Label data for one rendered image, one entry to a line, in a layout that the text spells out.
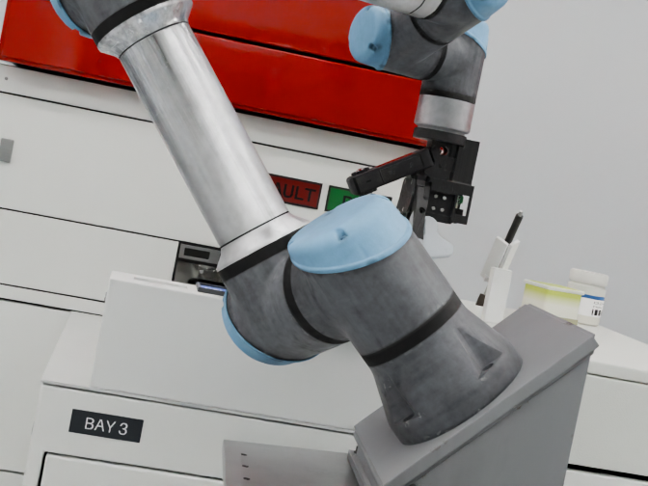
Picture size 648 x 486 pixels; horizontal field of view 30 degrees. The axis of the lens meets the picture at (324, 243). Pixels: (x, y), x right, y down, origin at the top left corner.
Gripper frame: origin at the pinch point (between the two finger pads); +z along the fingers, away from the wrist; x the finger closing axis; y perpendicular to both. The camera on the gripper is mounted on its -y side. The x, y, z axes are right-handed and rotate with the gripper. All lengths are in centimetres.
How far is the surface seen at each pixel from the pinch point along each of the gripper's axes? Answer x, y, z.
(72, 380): -2.1, -39.0, 20.4
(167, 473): -4.6, -25.2, 29.8
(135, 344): -4.6, -32.2, 14.1
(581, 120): 206, 95, -45
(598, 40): 206, 95, -70
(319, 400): -4.6, -7.7, 17.2
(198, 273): 57, -22, 10
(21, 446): 58, -47, 46
